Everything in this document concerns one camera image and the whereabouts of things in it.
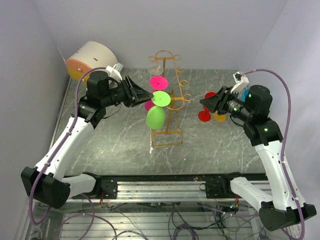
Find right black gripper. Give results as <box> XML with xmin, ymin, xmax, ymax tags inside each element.
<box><xmin>200</xmin><ymin>86</ymin><xmax>254</xmax><ymax>122</ymax></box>

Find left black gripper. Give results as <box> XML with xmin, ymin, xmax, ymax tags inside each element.
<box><xmin>101</xmin><ymin>75</ymin><xmax>154</xmax><ymax>108</ymax></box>

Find red plastic wine glass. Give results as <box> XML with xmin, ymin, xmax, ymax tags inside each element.
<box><xmin>198</xmin><ymin>92</ymin><xmax>216</xmax><ymax>122</ymax></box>

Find orange plastic wine glass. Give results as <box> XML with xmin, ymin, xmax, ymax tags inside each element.
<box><xmin>213</xmin><ymin>112</ymin><xmax>227</xmax><ymax>122</ymax></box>

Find pink plastic wine glass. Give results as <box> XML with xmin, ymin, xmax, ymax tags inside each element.
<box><xmin>144</xmin><ymin>75</ymin><xmax>169</xmax><ymax>111</ymax></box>

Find green plastic wine glass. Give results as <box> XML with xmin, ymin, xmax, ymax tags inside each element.
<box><xmin>145</xmin><ymin>90</ymin><xmax>171</xmax><ymax>130</ymax></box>

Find blue plastic wine glass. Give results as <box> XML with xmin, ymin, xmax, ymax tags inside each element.
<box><xmin>241</xmin><ymin>89</ymin><xmax>249</xmax><ymax>102</ymax></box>

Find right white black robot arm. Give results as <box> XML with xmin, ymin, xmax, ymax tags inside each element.
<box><xmin>199</xmin><ymin>85</ymin><xmax>317</xmax><ymax>232</ymax></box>

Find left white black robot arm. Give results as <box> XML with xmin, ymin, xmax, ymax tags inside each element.
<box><xmin>21</xmin><ymin>67</ymin><xmax>153</xmax><ymax>209</ymax></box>

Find clear wine glass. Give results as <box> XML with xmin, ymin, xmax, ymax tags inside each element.
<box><xmin>147</xmin><ymin>64</ymin><xmax>164</xmax><ymax>75</ymax></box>

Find white semicircular drawer cabinet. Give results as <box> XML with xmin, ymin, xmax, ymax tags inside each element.
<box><xmin>66</xmin><ymin>41</ymin><xmax>118</xmax><ymax>81</ymax></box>

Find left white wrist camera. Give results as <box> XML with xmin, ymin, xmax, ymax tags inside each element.
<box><xmin>105</xmin><ymin>62</ymin><xmax>123</xmax><ymax>82</ymax></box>

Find gold wire wine glass rack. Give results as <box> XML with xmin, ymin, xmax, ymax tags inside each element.
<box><xmin>148</xmin><ymin>50</ymin><xmax>192</xmax><ymax>147</ymax></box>

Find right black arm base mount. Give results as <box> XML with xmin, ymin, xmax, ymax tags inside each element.
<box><xmin>196</xmin><ymin>172</ymin><xmax>250</xmax><ymax>199</ymax></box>

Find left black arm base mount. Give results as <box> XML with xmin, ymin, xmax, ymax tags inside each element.
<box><xmin>97</xmin><ymin>178</ymin><xmax>118</xmax><ymax>199</ymax></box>

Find aluminium rail frame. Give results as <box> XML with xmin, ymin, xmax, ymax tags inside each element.
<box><xmin>27</xmin><ymin>174</ymin><xmax>285</xmax><ymax>240</ymax></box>

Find tangled cables under frame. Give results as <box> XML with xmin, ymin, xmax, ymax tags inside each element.
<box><xmin>57</xmin><ymin>197</ymin><xmax>296</xmax><ymax>240</ymax></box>

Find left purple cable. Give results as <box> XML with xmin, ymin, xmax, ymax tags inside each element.
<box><xmin>28</xmin><ymin>66</ymin><xmax>108</xmax><ymax>226</ymax></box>

